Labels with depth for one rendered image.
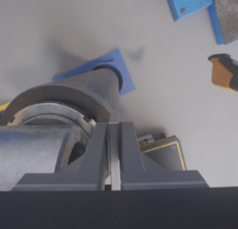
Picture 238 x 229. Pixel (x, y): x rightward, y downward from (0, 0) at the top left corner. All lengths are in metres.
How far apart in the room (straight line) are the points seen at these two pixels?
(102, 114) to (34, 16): 1.74
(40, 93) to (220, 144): 2.15
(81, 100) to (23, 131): 0.12
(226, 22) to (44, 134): 1.82
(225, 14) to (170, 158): 1.39
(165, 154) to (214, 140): 0.75
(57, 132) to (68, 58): 1.65
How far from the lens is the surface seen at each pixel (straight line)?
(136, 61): 1.74
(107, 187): 0.18
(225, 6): 1.90
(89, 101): 0.27
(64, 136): 0.16
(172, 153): 1.71
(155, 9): 1.84
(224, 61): 0.78
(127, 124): 0.15
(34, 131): 0.18
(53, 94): 0.29
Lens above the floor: 1.73
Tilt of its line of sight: 75 degrees down
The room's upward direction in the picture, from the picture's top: 179 degrees clockwise
